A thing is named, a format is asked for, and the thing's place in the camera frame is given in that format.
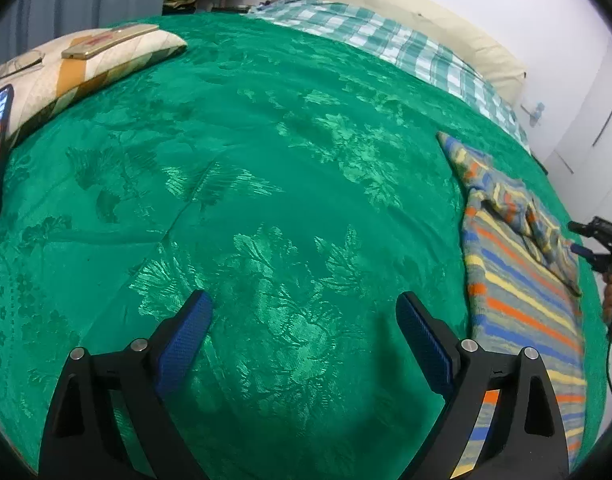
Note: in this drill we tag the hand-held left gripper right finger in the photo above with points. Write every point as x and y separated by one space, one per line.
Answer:
426 345

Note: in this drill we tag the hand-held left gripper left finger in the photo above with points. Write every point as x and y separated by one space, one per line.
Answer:
183 345

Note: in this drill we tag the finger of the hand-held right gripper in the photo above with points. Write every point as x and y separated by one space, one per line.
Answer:
583 228
588 256

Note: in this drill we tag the striped knit sweater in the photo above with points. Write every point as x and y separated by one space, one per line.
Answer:
516 300

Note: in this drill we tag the white wardrobe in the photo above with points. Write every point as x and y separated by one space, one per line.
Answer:
596 170

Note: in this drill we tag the green floral blanket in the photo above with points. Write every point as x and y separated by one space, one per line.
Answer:
286 185

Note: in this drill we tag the green checkered bedsheet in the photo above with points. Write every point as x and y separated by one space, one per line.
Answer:
386 35

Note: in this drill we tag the beige patterned pillow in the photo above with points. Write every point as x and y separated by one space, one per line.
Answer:
125 55

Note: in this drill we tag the gold smartphone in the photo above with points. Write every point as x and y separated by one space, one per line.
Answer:
105 42

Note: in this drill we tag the eyeglasses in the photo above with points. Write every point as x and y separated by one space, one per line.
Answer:
25 62

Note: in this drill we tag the cluttered bedside table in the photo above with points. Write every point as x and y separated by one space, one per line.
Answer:
178 0

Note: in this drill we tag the wall socket with plug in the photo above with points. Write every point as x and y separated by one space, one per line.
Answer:
536 112

